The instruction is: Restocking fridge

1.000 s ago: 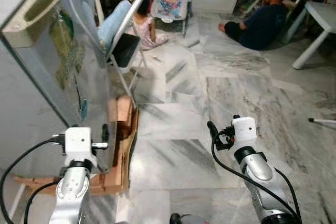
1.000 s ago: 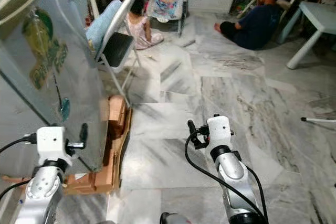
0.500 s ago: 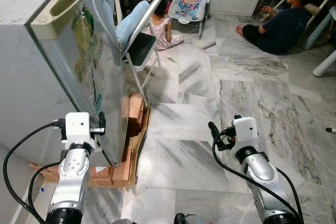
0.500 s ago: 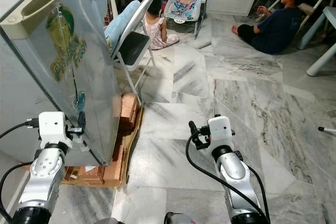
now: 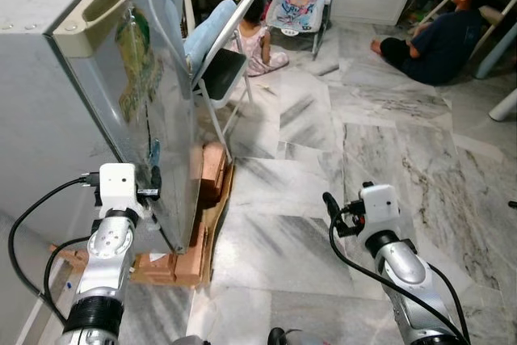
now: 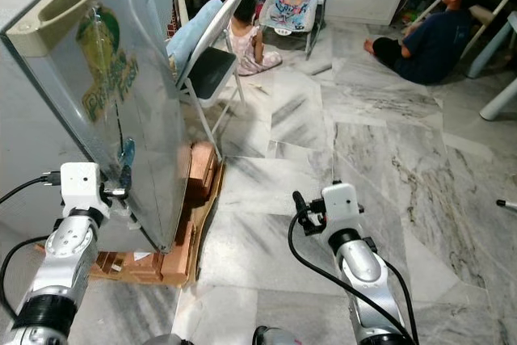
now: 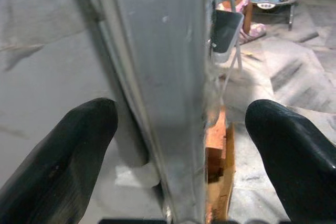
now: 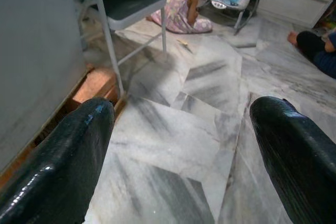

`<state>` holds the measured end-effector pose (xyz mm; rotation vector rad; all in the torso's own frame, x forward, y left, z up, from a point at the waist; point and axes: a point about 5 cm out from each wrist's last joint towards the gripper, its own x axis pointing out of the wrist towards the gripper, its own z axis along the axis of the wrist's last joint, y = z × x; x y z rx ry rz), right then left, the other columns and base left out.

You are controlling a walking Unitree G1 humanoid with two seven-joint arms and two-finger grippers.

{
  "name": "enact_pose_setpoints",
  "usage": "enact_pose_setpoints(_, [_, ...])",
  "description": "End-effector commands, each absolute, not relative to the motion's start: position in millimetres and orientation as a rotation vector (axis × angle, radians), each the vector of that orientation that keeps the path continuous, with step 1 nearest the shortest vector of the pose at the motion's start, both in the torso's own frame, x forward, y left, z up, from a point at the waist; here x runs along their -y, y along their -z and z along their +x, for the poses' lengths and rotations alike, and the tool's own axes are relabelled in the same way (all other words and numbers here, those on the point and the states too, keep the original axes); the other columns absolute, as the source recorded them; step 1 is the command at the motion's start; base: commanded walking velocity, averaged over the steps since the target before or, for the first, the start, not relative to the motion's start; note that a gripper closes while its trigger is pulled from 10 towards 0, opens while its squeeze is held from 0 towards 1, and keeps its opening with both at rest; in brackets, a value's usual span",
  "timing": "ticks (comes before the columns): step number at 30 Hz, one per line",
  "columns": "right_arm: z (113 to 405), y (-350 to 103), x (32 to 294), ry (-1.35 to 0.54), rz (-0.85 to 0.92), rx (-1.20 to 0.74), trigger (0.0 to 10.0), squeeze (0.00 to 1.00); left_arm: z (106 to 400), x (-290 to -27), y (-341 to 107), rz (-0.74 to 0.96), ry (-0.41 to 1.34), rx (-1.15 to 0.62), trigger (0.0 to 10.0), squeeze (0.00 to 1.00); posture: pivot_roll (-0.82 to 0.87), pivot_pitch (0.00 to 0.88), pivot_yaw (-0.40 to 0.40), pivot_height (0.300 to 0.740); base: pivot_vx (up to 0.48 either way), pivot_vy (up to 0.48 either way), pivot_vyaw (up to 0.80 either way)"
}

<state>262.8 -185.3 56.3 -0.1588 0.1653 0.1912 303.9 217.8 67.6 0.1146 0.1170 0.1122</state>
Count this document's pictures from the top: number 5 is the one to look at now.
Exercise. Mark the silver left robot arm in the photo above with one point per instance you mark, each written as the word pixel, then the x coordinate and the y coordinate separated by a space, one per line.
pixel 109 260

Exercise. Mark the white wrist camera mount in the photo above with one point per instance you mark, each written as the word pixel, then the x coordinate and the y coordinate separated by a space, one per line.
pixel 117 185
pixel 380 208

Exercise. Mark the grey robot leg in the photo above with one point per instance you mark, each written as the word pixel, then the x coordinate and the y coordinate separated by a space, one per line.
pixel 190 340
pixel 295 337

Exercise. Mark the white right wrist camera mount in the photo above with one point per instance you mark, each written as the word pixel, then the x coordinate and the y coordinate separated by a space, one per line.
pixel 380 208

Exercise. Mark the white plastic chair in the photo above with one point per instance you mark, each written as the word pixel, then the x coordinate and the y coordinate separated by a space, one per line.
pixel 501 46

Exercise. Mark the grey robot left leg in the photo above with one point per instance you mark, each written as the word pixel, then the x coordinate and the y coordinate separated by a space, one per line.
pixel 190 340

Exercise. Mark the grey robot right leg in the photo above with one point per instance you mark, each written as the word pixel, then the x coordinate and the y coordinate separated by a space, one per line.
pixel 295 337

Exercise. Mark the white furniture leg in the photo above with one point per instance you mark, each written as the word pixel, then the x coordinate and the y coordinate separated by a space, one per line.
pixel 505 105

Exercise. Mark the white folding chair blue cushion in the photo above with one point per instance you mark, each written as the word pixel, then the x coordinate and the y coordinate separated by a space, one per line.
pixel 212 34

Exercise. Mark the silver mini fridge body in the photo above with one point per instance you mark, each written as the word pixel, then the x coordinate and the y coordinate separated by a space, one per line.
pixel 40 103

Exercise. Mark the small girl pink dress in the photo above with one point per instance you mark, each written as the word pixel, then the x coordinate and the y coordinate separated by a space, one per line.
pixel 254 46

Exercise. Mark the boy dark blue shirt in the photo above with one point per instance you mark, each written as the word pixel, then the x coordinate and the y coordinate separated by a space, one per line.
pixel 444 46

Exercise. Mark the red brick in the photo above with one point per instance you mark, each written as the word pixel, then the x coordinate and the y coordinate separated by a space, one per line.
pixel 212 171
pixel 190 260
pixel 153 267

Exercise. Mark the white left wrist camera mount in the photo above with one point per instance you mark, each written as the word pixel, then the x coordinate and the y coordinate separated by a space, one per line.
pixel 117 185

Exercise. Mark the green yellow door sticker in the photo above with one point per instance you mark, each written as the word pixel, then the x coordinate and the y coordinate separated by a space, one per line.
pixel 137 62

